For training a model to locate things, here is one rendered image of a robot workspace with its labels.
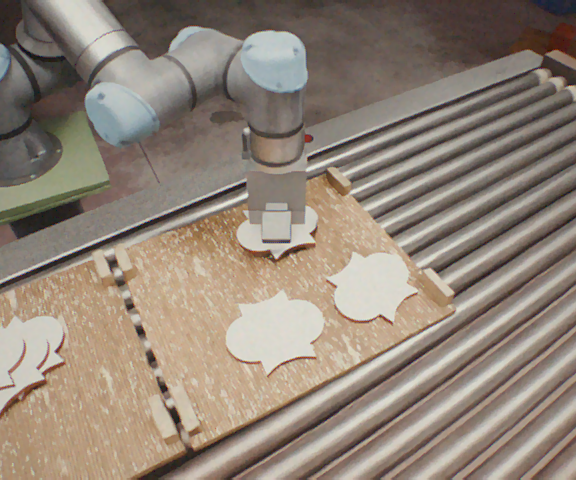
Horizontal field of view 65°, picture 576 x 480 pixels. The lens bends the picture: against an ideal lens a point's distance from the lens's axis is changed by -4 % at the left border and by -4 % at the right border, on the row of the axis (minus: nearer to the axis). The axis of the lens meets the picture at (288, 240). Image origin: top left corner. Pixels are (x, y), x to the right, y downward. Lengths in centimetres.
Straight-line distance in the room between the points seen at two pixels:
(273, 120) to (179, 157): 195
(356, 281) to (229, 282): 19
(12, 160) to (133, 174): 146
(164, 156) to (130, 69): 199
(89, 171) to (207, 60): 50
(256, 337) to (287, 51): 36
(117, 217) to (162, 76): 38
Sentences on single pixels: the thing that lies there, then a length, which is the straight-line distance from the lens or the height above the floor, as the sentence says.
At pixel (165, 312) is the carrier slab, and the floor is 94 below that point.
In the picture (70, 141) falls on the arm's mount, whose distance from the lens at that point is 114.
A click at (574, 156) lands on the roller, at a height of 91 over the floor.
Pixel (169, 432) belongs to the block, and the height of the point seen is 96.
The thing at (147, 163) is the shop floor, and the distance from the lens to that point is 253.
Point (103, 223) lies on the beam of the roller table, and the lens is 88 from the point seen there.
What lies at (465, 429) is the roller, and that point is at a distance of 66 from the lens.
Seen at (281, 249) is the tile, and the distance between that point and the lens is 72.
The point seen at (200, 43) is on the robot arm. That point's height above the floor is 124.
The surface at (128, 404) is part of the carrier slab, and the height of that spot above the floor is 94.
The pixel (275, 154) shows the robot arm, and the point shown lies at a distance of 62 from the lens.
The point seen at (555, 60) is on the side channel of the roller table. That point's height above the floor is 95.
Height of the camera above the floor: 150
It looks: 48 degrees down
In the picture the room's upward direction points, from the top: straight up
